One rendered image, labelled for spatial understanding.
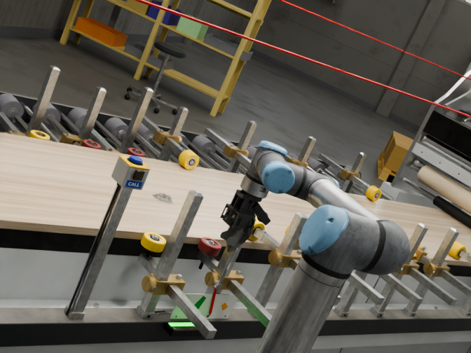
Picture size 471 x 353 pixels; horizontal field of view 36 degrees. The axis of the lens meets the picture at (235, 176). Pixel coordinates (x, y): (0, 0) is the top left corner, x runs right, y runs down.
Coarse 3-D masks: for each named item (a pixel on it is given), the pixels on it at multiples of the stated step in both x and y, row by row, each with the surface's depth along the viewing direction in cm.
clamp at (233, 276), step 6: (234, 270) 253; (210, 276) 244; (216, 276) 243; (228, 276) 247; (234, 276) 249; (240, 276) 251; (210, 282) 243; (222, 282) 245; (228, 282) 247; (240, 282) 251; (222, 288) 246
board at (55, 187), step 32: (0, 160) 250; (32, 160) 262; (64, 160) 276; (96, 160) 290; (160, 160) 325; (0, 192) 226; (32, 192) 236; (64, 192) 247; (96, 192) 259; (160, 192) 287; (224, 192) 322; (0, 224) 210; (32, 224) 216; (64, 224) 224; (96, 224) 234; (128, 224) 244; (160, 224) 256; (192, 224) 269; (224, 224) 283; (288, 224) 317; (416, 224) 415; (448, 224) 449; (448, 256) 378
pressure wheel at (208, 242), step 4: (200, 240) 258; (204, 240) 257; (208, 240) 260; (212, 240) 261; (200, 244) 257; (204, 244) 255; (208, 244) 255; (212, 244) 258; (216, 244) 259; (220, 244) 260; (200, 248) 256; (204, 248) 255; (208, 248) 255; (212, 248) 255; (216, 248) 256; (220, 248) 257; (204, 252) 256; (208, 252) 255; (212, 252) 256; (216, 252) 256; (200, 264) 260; (200, 268) 261
